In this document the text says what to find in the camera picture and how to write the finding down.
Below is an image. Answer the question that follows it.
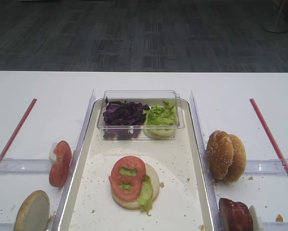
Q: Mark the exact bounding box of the shredded green lettuce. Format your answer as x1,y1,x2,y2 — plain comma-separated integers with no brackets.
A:
145,101,177,126

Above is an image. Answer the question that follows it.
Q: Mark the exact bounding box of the green lettuce leaf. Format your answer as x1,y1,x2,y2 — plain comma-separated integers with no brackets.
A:
118,167,154,216

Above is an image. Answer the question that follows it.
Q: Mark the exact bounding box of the remaining tomato slice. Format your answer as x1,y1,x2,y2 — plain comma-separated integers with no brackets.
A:
49,141,72,188

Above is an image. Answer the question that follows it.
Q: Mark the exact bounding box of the brown meat patty stack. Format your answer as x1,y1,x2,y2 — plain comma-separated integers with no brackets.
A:
219,198,253,231

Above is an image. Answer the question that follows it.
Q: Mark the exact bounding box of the clear plastic container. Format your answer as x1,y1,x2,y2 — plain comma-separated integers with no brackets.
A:
97,90,184,140

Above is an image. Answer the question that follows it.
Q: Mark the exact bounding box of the shredded purple cabbage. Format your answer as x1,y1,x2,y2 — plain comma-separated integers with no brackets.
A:
103,99,150,140

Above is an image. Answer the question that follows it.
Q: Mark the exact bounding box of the bun bottom on tray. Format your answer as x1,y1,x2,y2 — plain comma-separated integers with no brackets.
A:
110,162,160,210

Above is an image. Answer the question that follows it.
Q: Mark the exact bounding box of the metal serving tray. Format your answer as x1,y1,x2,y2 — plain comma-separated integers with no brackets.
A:
51,97,215,231

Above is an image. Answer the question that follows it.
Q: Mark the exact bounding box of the sesame bun top, outer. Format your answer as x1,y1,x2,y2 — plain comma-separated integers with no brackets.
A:
207,130,234,180

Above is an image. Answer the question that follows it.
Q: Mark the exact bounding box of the sesame bun ,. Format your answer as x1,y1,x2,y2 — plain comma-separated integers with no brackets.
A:
207,130,234,180
225,134,247,182

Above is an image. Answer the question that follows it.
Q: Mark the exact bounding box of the white pusher block left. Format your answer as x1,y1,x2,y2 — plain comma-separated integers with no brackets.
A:
49,142,58,165

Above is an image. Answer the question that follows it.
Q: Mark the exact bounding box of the white parchment paper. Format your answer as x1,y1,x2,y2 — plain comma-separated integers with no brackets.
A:
69,153,203,231

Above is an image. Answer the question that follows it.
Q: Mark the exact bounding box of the sesame bun top, inner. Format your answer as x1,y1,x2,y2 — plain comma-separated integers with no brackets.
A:
225,134,247,182

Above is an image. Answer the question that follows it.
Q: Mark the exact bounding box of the bun bottom standing left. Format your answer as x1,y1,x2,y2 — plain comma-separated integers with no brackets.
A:
13,190,50,231

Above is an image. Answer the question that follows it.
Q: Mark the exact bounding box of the white pusher block patty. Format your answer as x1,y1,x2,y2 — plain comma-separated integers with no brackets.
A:
249,205,263,231

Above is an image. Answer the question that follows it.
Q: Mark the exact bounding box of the white stand base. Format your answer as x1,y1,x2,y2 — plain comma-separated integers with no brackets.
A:
263,0,288,34

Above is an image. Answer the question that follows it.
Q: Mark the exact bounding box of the clear right long rail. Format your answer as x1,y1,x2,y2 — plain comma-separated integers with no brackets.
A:
189,91,224,231

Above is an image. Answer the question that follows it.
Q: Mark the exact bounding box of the clear long rail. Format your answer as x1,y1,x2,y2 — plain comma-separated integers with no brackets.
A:
189,91,224,231
51,91,96,231

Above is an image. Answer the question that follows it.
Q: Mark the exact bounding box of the right red rail strip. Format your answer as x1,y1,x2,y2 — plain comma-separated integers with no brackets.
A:
250,98,288,176

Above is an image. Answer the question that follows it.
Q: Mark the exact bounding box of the red rail strip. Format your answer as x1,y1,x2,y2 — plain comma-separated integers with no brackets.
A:
250,98,288,176
0,98,37,163

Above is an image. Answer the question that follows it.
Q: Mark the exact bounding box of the left red rail strip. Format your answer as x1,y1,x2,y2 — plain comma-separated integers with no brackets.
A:
0,98,37,163

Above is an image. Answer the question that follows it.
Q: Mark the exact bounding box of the clear right upper divider rail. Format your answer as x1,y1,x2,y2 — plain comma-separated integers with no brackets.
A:
244,159,288,176

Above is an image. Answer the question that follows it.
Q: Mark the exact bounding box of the clear divider rail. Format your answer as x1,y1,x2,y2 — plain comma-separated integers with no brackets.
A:
244,159,288,176
0,158,51,174

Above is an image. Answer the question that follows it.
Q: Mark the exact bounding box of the clear left long rail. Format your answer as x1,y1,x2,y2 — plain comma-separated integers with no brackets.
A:
51,91,96,231

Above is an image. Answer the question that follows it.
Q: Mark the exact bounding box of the clear left upper divider rail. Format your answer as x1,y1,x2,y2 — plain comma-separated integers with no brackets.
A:
0,158,51,174

